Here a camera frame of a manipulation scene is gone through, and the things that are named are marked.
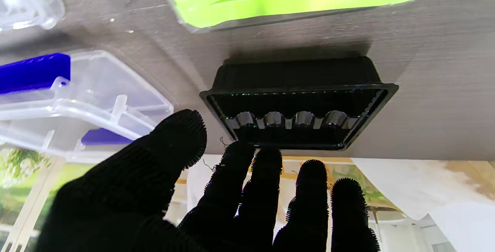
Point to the clear container with blue clips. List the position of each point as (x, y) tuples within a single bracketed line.
[(96, 89)]

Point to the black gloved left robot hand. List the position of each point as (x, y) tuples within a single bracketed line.
[(127, 198)]

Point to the black plastic food tray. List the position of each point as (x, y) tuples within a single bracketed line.
[(297, 78)]

